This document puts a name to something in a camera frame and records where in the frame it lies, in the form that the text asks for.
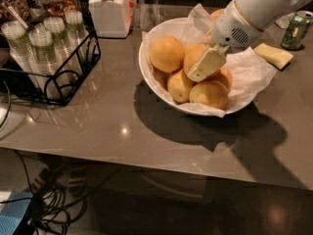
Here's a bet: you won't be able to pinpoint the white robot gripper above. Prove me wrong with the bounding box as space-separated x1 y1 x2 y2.
186 0 264 83

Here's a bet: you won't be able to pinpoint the large orange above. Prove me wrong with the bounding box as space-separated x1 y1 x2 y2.
183 43 223 82

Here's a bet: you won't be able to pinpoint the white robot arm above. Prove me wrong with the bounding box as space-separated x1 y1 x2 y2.
187 0 312 82

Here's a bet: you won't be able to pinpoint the orange behind the bowl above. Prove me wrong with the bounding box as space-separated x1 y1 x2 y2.
211 9 224 20

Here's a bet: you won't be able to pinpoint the white ceramic bowl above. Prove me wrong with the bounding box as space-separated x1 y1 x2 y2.
139 18 261 118

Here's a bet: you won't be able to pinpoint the orange at right side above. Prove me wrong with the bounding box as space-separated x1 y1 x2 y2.
212 67 233 91

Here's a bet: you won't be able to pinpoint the orange at back left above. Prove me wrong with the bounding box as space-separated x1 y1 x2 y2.
149 35 185 72

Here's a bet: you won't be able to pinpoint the orange at front right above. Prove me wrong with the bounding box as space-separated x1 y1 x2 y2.
189 80 228 110

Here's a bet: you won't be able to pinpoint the white paper liner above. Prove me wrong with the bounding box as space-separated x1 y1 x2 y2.
139 5 276 118

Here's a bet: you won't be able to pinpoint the orange at front left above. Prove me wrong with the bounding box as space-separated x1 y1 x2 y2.
167 70 196 104

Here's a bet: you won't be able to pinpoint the yellow packet on table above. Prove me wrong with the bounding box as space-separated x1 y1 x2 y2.
253 43 293 71

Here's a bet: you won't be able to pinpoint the green drink can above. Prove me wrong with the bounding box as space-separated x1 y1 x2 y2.
281 11 313 51

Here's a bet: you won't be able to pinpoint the white lidded canister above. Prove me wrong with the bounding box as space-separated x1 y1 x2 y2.
88 0 137 38

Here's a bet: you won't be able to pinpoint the plastic cup stack right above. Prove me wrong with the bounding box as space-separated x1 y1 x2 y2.
66 10 88 45

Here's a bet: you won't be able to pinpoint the plastic cup stack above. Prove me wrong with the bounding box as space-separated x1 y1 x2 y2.
66 10 88 45
28 26 60 95
1 21 31 72
44 17 72 66

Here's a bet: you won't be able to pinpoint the plastic cup stack centre back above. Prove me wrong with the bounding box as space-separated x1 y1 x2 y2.
44 17 72 66

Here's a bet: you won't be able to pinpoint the plastic cup stack centre front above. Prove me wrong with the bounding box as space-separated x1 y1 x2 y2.
28 26 60 95

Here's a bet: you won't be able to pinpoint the glass jar with snacks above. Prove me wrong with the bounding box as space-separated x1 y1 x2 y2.
26 0 81 24

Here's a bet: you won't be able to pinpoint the plastic cup stack far left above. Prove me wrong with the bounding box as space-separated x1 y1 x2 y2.
1 21 31 72

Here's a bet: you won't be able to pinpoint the blue box on floor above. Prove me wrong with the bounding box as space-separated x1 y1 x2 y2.
0 192 32 235

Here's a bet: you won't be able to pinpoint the black wire rack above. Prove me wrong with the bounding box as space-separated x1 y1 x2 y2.
0 27 101 106

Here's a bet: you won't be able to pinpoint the black cables on floor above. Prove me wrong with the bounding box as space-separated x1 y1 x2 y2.
0 149 125 235

